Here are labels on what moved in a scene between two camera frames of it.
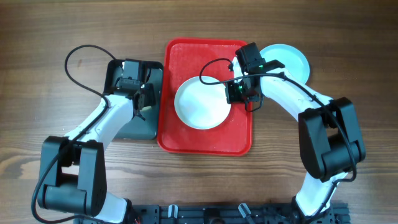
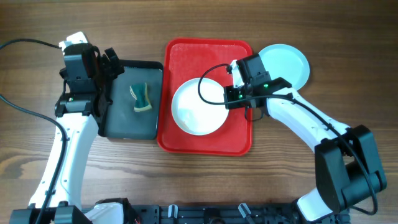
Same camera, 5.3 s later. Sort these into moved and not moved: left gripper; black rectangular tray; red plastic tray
Moved: left gripper
Not moved: red plastic tray; black rectangular tray
